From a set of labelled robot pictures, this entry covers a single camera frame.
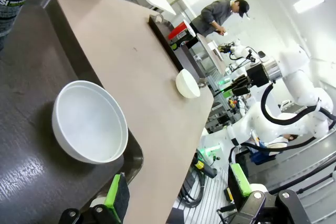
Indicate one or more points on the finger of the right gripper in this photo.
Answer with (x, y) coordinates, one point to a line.
(240, 90)
(239, 80)

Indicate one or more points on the brown background table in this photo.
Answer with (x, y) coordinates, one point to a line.
(207, 48)

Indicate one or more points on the black Pepsi can with logo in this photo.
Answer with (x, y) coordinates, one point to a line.
(176, 45)

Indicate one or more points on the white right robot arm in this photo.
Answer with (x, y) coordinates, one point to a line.
(302, 85)

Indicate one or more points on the black can with grey print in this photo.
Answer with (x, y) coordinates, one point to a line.
(10, 6)

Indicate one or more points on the white bowl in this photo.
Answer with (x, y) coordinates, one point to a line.
(187, 83)
(89, 124)

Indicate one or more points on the man with black cap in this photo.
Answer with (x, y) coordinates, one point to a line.
(212, 16)

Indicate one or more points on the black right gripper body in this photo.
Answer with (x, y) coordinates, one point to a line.
(257, 75)

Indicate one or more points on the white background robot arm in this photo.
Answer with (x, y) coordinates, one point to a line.
(237, 51)

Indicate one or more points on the brown plastic tray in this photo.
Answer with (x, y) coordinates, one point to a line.
(164, 39)
(26, 103)

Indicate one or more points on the rectangular ceiling light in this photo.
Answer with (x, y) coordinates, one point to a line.
(308, 1)

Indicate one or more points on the seated person white blue clothes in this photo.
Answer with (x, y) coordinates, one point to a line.
(273, 145)

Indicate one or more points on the yellow black hand pendant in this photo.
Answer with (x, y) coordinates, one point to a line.
(204, 167)

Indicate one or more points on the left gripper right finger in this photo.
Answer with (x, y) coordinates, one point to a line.
(240, 182)

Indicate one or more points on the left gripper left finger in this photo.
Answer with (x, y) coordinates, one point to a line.
(115, 195)

